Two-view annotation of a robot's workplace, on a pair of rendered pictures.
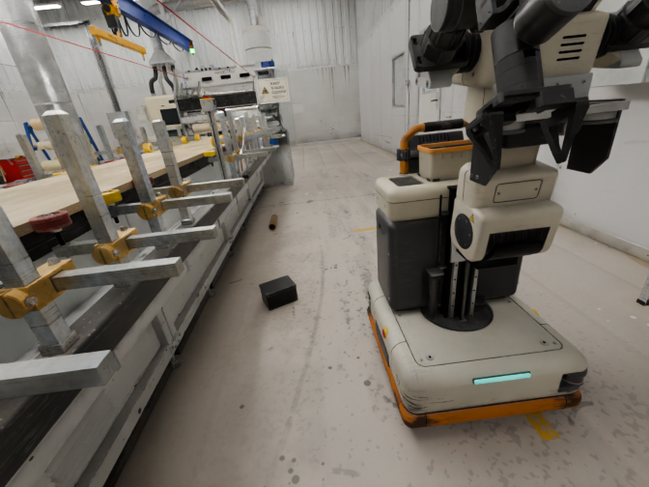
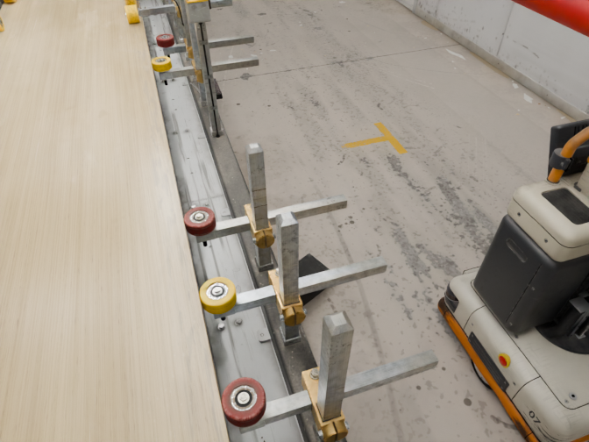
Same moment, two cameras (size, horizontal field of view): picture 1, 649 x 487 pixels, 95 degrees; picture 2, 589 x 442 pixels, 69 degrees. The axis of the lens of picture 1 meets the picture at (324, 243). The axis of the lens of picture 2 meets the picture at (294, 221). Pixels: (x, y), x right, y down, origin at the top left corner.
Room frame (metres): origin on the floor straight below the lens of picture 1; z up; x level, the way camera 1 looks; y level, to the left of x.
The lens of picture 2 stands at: (0.43, 0.72, 1.68)
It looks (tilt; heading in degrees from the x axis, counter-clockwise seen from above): 44 degrees down; 344
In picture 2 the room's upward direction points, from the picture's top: 1 degrees counter-clockwise
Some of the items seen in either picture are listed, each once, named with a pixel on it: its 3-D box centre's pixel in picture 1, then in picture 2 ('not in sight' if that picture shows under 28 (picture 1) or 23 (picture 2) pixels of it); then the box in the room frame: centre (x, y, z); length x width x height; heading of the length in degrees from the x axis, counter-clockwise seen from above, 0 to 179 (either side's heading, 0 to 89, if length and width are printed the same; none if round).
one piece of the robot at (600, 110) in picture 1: (538, 130); not in sight; (0.71, -0.52, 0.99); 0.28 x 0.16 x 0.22; 91
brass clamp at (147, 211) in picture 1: (154, 207); (286, 296); (1.02, 0.57, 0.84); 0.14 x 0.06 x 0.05; 2
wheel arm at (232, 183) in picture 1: (193, 187); (273, 217); (1.28, 0.53, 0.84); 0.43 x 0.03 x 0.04; 92
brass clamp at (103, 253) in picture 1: (117, 245); (323, 403); (0.77, 0.56, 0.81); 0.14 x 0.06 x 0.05; 2
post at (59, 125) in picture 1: (98, 214); (329, 393); (0.74, 0.56, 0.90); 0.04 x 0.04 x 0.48; 2
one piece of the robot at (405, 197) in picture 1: (449, 232); (588, 246); (1.09, -0.51, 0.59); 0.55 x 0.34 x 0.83; 91
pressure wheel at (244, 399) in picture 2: (57, 233); (245, 409); (0.78, 0.71, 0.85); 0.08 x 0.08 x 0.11
